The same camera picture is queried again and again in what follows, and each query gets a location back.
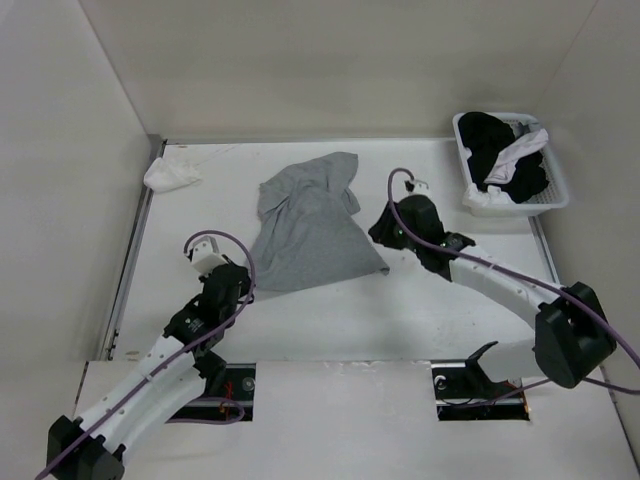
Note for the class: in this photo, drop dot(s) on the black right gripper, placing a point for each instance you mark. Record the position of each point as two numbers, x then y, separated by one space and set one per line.
381 231

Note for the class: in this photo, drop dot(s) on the white folded tank top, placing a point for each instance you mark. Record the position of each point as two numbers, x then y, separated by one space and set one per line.
168 174

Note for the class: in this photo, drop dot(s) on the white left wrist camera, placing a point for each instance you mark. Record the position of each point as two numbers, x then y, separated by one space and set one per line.
204 255

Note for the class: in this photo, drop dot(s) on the white tank top in basket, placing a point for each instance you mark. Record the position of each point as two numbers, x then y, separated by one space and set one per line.
515 155

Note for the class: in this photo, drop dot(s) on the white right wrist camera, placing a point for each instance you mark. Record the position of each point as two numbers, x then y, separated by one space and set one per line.
415 186

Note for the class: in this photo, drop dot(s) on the white front cover board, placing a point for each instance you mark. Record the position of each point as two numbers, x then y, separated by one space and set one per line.
330 420

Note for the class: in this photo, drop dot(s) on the white plastic laundry basket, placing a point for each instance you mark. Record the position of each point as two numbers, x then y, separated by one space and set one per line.
508 166

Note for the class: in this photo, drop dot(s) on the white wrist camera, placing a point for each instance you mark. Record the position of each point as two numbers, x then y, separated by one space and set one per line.
204 255
415 186

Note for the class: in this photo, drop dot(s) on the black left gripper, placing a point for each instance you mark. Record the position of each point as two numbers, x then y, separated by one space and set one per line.
246 282

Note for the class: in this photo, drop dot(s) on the grey tank top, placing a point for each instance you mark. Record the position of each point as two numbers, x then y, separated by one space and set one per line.
308 236

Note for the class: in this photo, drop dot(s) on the black tank top in basket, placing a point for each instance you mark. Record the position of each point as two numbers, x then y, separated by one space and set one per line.
495 150

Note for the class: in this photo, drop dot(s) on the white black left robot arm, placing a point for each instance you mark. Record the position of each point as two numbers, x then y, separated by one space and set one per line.
180 367

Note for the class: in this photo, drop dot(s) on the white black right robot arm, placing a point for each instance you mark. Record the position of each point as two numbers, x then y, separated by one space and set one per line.
568 344

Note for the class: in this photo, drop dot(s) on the aluminium table edge rail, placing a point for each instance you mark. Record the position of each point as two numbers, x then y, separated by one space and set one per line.
111 324

